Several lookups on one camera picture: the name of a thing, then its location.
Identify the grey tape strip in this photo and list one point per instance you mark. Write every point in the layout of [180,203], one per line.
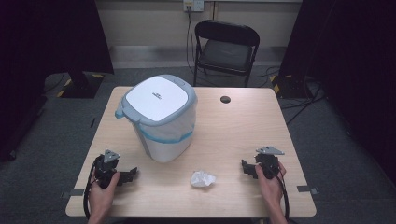
[306,189]
[74,192]

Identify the black curtain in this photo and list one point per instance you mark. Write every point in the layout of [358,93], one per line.
[348,56]
[46,40]

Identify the white trash bin grey-blue lid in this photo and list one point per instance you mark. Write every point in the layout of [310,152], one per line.
[157,98]

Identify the black stand base striped tape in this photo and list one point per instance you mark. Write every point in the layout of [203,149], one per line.
[289,88]
[82,87]

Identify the small black floor strip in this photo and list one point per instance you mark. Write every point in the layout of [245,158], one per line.
[92,122]

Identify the person's left hand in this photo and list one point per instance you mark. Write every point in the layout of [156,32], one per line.
[100,199]

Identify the dark round table grommet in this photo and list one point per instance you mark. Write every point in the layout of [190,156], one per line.
[225,99]

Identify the white wall outlet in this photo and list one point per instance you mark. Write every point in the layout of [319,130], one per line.
[193,5]

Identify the black folding chair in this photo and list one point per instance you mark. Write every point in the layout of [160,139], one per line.
[225,54]

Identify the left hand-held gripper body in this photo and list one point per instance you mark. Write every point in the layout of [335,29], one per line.
[104,172]

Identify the person's right hand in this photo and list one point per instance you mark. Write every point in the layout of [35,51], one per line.
[272,191]

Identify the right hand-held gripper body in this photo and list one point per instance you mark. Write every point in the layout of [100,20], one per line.
[268,163]

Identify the white paper ball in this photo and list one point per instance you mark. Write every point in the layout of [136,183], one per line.
[202,179]

